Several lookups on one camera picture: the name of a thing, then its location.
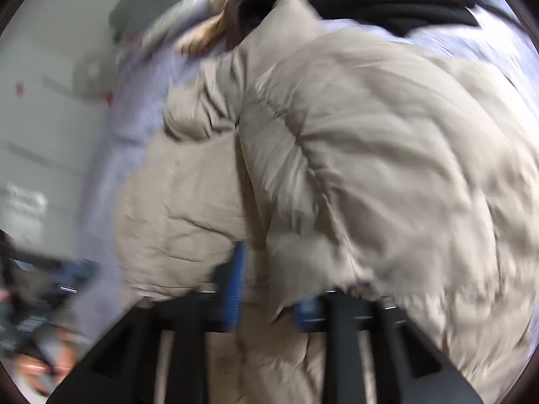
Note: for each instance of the white floor fan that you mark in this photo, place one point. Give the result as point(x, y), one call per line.
point(92, 75)

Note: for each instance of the grey striped pillow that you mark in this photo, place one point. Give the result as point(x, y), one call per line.
point(177, 21)

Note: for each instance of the lavender fleece blanket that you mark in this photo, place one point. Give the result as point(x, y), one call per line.
point(134, 126)

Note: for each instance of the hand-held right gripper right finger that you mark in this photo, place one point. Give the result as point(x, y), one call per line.
point(305, 313)

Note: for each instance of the tan and white striped cloth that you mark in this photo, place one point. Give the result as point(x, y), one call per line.
point(227, 8)

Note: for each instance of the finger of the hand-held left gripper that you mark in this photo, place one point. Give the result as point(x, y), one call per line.
point(80, 275)

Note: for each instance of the beige puffer jacket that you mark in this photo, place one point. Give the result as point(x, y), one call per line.
point(358, 155)

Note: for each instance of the black cloth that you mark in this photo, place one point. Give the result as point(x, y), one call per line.
point(379, 4)

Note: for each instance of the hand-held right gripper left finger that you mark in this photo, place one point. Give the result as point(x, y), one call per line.
point(235, 286)

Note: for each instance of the person's left hand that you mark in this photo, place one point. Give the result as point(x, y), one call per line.
point(36, 368)

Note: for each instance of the grey quilted headboard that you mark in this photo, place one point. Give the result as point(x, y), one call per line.
point(139, 8)

